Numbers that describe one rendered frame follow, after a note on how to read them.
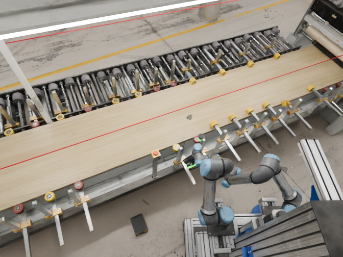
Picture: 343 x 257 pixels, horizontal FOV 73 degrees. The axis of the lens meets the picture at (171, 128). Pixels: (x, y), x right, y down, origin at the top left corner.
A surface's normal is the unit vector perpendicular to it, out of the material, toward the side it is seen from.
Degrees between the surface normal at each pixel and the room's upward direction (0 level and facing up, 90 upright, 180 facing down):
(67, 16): 61
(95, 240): 0
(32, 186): 0
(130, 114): 0
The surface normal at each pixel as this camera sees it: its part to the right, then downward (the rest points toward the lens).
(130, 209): 0.08, -0.55
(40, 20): 0.41, 0.40
